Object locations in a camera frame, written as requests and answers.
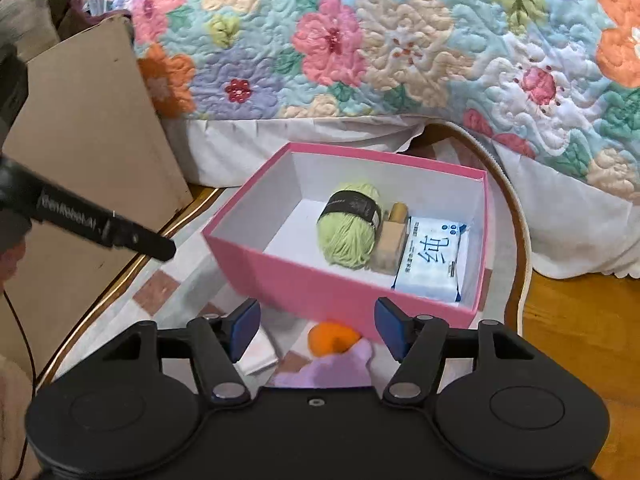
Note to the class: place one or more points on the pink storage box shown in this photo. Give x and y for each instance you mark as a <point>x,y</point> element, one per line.
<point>265,238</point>

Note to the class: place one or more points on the white tissue pack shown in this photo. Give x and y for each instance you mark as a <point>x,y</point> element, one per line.
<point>259,355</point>

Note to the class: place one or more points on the person's left hand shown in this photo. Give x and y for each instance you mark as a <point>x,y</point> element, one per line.
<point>9,261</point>

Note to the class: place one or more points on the checkered round rug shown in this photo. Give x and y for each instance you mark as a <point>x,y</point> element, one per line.
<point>191,284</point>

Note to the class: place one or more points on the purple plush toy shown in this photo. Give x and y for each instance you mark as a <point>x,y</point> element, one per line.
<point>338,370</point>

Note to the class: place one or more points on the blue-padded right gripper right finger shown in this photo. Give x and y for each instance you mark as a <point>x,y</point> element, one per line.
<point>417,344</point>

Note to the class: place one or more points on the gold cap foundation bottle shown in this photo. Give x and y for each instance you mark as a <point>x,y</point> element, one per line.
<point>387,254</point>

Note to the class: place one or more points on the floral quilt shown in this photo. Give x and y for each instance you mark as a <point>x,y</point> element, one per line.
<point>554,80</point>

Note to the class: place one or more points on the green yarn ball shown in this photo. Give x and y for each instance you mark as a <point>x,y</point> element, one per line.
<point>347,228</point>

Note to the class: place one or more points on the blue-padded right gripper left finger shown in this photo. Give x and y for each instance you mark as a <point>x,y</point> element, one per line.
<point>216,345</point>

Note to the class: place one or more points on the blue wet wipes pack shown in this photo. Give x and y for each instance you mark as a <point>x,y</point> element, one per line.
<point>429,264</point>

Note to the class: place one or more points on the orange makeup sponge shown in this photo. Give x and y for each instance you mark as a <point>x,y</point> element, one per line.
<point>327,338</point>

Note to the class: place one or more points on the white bed skirt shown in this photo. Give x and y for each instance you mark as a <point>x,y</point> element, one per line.
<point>582,207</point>

